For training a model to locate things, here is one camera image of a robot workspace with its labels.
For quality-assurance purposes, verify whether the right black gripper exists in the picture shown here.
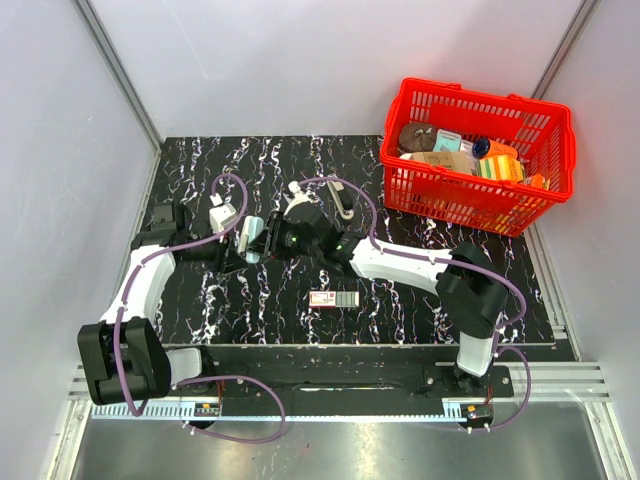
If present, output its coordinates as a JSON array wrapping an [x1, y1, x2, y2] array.
[[246, 212, 321, 263]]

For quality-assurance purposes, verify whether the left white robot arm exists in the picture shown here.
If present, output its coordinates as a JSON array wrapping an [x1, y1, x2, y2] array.
[[77, 202, 238, 405]]

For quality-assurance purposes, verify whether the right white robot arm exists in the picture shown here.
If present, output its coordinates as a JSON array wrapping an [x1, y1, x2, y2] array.
[[238, 205, 508, 396]]

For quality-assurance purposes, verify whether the staple box with staples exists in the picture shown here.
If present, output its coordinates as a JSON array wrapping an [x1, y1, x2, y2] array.
[[309, 291, 360, 308]]

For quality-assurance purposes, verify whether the brown round object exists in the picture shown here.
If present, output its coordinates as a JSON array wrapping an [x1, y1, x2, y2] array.
[[398, 122, 438, 154]]

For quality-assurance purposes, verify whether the teal small box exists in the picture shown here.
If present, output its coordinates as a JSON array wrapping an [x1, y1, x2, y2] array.
[[433, 129, 462, 152]]

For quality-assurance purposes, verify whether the cardboard box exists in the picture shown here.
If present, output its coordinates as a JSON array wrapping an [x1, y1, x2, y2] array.
[[400, 151, 477, 176]]

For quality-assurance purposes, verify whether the orange bottle blue cap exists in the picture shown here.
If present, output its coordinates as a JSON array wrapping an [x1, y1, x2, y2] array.
[[472, 137, 519, 159]]

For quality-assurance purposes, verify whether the yellow green sponge pack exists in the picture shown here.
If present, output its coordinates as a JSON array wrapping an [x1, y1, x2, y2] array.
[[477, 155, 525, 182]]

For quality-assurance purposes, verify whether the orange small package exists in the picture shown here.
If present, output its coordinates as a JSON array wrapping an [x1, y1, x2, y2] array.
[[520, 174, 550, 190]]

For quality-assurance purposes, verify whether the red plastic basket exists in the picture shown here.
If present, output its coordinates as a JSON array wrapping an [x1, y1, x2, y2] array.
[[379, 77, 577, 237]]

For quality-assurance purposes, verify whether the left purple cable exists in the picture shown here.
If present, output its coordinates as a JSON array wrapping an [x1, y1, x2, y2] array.
[[112, 173, 287, 443]]

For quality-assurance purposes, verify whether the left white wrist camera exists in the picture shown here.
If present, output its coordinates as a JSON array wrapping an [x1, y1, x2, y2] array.
[[208, 194, 238, 234]]

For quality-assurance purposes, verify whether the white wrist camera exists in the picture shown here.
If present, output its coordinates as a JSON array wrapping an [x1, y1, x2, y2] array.
[[284, 181, 314, 218], [208, 194, 238, 234]]

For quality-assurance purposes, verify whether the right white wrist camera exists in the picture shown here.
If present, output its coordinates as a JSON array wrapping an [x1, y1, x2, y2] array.
[[284, 181, 314, 218]]

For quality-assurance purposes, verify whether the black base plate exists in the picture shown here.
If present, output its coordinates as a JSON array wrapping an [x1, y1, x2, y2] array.
[[176, 345, 514, 417]]

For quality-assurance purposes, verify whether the aluminium rail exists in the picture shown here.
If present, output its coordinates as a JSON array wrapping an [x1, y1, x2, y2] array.
[[69, 362, 614, 424]]

